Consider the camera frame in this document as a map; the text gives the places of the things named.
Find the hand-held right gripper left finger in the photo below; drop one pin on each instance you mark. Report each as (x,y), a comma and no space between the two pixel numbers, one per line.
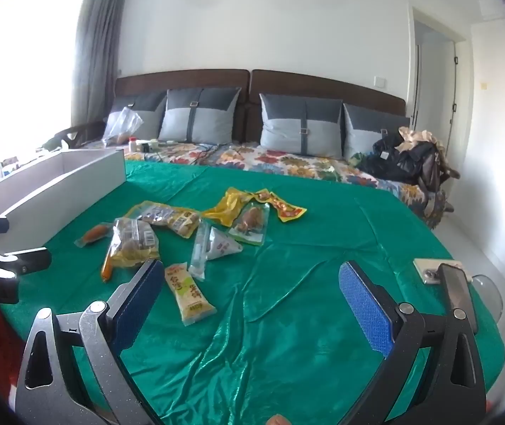
(139,305)

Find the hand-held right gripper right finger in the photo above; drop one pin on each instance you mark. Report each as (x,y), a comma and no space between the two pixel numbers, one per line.
(365,305)

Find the clear bag of round snacks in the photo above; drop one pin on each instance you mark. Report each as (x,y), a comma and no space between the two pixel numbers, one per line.
(130,243)

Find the long white box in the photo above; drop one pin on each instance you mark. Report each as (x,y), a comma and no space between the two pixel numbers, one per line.
(73,177)

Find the white triangular snack packet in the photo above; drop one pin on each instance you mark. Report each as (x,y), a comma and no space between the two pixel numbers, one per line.
(223,244)

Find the person's right hand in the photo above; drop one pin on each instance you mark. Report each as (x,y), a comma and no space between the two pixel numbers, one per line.
(279,420)

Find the yellow cake packet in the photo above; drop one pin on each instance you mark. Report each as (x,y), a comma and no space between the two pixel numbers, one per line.
(188,292)

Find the long orange sausage stick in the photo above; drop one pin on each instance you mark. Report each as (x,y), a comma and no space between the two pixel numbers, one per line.
(107,265)

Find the short orange sausage packet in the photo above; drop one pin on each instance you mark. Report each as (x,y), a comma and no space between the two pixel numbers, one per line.
(95,233)

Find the white flat pad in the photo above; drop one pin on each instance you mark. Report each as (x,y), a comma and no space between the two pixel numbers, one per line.
(427,270)

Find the clear narrow snack packet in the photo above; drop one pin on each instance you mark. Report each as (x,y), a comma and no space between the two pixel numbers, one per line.
(199,252)

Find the black smartphone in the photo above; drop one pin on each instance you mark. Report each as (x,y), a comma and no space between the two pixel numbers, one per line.
(456,290)

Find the yellow peanut packet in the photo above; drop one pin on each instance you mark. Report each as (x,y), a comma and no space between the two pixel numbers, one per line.
(170,218)

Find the clear glass lid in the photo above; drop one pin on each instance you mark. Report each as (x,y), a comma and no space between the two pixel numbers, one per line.
(489,294)

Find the dark wooden chair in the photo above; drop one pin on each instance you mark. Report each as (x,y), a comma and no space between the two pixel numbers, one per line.
(79,135)

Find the red and yellow snack packet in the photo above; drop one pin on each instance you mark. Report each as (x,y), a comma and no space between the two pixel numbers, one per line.
(281,207)

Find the plain yellow snack packet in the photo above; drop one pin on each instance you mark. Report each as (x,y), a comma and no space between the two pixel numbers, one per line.
(228,206)

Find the clear chicken leg packet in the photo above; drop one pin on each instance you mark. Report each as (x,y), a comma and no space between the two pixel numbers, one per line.
(250,223)

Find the black clothes pile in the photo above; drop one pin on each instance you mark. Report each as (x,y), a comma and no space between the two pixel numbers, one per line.
(394,159)

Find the brown handbag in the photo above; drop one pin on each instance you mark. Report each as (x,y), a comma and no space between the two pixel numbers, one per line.
(436,172)

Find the white bottle with red cap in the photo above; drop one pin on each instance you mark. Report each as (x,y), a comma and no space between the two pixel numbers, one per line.
(132,144)

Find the clear plastic bag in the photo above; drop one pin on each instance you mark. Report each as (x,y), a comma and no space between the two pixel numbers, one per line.
(121,126)

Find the floral bed sheet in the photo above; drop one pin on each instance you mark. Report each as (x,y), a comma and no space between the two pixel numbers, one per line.
(287,161)

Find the grey two-tone pillow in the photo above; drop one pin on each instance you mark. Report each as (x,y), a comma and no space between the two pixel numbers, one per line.
(199,115)
(301,124)
(367,135)
(146,115)

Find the beige crumpled cloth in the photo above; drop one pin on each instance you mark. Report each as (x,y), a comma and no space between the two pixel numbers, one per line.
(420,137)

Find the grey curtain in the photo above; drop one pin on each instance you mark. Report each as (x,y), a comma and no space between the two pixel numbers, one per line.
(99,44)

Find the white wall switch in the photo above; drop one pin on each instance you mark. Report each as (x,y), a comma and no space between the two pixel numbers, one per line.
(380,82)

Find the white door frame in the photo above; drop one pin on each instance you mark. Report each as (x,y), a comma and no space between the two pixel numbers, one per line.
(438,62)

